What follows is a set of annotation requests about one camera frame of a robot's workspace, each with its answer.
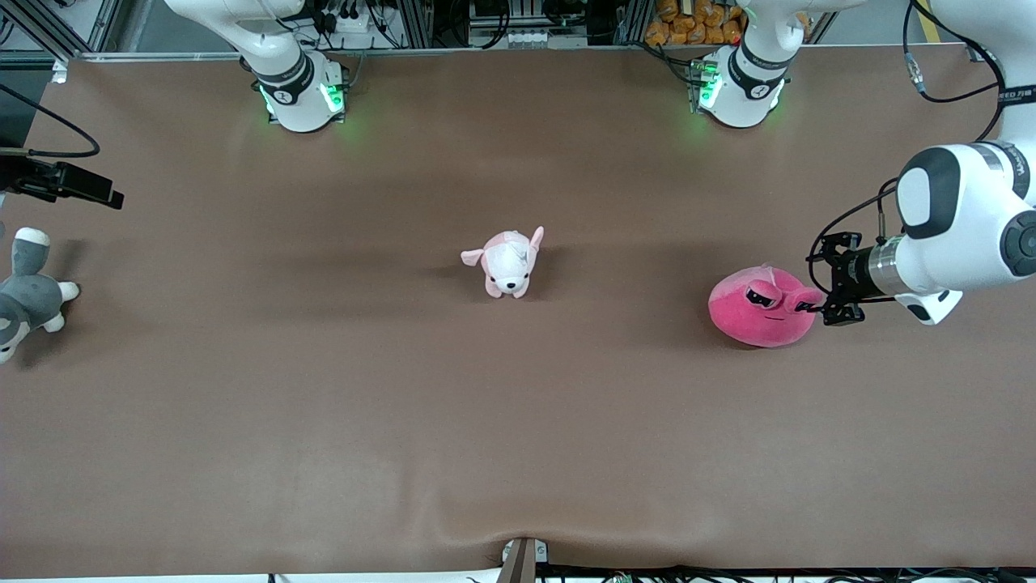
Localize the pink round plush toy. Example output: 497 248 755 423
708 263 828 349

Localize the grey white husky plush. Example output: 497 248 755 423
0 228 81 364

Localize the orange packaged items heap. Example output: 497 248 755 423
645 0 747 46

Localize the white power strip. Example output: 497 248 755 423
326 4 383 35

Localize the pink white plush dog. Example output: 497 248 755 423
461 226 546 300

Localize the thin black left gripper cable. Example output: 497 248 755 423
807 180 901 296

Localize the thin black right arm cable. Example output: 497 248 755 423
0 85 100 160

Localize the slanted aluminium frame profile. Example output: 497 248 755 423
0 0 124 56

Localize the silver aluminium table rail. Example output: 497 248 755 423
69 42 972 64

